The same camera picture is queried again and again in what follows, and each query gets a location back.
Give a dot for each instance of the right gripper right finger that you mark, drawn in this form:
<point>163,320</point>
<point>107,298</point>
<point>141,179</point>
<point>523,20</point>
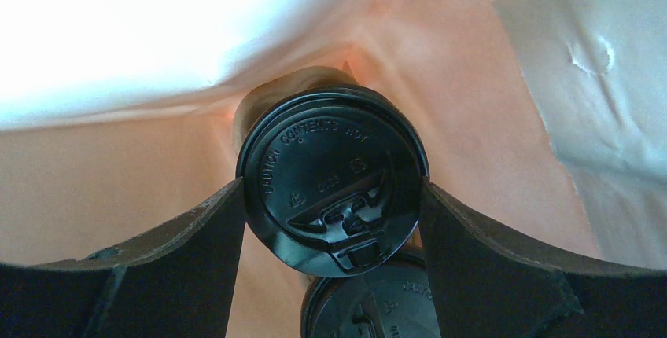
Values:
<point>490,280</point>

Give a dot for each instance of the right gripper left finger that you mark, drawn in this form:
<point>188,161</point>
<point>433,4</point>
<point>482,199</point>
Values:
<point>175,280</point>

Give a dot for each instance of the black coffee cup lid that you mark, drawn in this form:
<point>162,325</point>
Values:
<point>332,179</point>

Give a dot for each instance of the orange paper bag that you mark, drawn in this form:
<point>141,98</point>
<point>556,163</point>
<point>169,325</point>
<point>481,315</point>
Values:
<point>117,115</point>

